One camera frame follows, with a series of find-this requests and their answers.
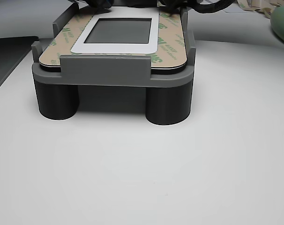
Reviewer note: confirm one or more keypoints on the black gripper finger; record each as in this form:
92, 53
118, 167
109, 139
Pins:
98, 3

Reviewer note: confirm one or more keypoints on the tan printed adhesive liner film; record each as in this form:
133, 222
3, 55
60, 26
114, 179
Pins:
172, 42

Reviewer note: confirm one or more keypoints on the pile of peeled film strips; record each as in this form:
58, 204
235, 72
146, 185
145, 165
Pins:
244, 4

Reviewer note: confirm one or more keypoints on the white bezel display panel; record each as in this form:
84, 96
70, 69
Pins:
114, 48

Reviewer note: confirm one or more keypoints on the grey plastic fixture holder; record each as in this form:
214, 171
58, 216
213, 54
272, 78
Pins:
104, 70

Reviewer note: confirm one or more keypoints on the dark grey flat tray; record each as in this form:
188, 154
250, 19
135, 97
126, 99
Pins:
8, 58

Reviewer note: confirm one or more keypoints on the green rounded object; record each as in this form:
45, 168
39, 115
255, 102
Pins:
282, 23

